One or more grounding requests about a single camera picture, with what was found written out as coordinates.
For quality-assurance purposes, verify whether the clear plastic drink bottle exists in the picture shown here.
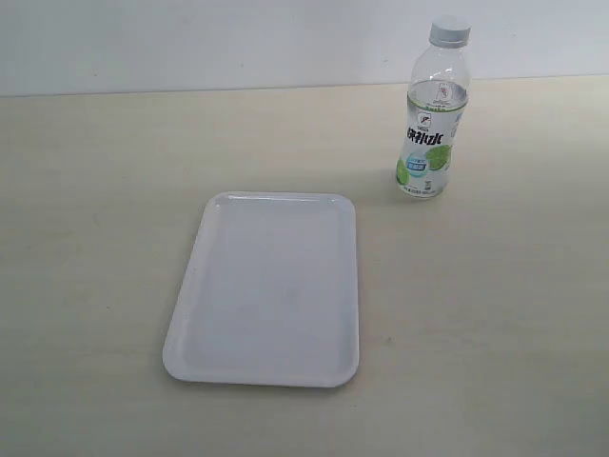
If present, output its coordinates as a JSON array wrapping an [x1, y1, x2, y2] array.
[[395, 44, 471, 198]]

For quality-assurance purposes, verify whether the white bottle cap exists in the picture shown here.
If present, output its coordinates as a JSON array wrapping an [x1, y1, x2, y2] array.
[[428, 14, 471, 49]]

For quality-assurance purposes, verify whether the white rectangular tray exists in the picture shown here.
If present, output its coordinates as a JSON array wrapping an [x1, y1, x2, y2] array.
[[162, 191, 360, 388]]

